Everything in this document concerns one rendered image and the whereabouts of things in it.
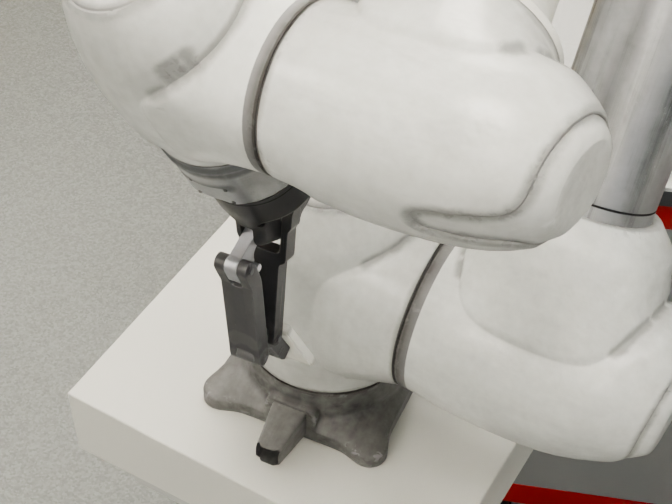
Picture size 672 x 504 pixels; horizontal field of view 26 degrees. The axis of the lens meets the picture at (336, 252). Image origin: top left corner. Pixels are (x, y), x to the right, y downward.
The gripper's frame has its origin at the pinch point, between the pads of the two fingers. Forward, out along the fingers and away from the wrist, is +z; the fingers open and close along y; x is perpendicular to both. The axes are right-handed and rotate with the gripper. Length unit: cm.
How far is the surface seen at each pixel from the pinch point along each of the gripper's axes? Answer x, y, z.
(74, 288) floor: -96, -18, 123
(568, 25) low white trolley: -12, -61, 64
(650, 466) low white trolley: 11, -20, 107
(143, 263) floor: -89, -28, 128
